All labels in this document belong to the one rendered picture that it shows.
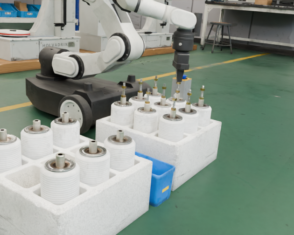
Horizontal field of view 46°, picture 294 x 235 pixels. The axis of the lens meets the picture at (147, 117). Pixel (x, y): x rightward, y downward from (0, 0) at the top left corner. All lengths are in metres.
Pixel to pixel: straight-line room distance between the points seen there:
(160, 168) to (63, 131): 0.36
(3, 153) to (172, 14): 0.82
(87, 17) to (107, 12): 2.35
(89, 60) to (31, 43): 1.52
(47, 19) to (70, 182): 2.93
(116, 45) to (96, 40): 2.34
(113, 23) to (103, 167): 1.00
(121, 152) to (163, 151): 0.28
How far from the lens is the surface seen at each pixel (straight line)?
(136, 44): 1.77
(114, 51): 1.75
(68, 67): 1.99
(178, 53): 1.48
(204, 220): 1.19
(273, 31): 6.45
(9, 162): 1.05
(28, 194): 0.93
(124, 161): 1.04
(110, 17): 1.81
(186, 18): 1.45
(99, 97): 1.76
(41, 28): 3.66
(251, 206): 1.32
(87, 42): 4.17
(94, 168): 0.95
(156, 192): 1.18
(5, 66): 3.18
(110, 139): 1.06
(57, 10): 3.72
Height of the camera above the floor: 0.65
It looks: 18 degrees down
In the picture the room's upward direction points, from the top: 5 degrees clockwise
